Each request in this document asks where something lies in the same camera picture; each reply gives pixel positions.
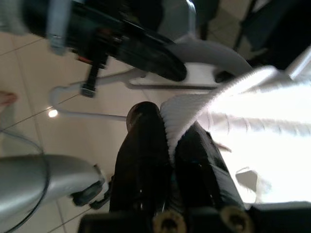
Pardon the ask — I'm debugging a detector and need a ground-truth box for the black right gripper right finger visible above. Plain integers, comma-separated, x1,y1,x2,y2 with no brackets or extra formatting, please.
173,122,245,213

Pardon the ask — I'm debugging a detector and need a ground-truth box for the white plastic hanger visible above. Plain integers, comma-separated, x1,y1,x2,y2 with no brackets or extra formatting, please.
49,36,255,122

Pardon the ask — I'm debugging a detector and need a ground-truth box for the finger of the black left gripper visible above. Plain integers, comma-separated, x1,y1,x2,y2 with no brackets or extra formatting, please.
116,14,176,46
121,43,187,82

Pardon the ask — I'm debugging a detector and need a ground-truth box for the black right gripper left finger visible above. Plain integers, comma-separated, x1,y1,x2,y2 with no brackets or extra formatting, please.
109,101,172,214

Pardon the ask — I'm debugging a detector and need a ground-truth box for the white ribbed garment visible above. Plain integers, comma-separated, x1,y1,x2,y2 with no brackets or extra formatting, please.
160,67,311,204

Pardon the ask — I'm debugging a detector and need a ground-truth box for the person bare foot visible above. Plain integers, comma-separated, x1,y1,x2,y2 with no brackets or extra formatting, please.
0,91,18,107

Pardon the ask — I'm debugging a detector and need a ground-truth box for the black robot right foot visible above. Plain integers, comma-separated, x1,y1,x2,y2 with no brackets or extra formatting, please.
69,179,111,210

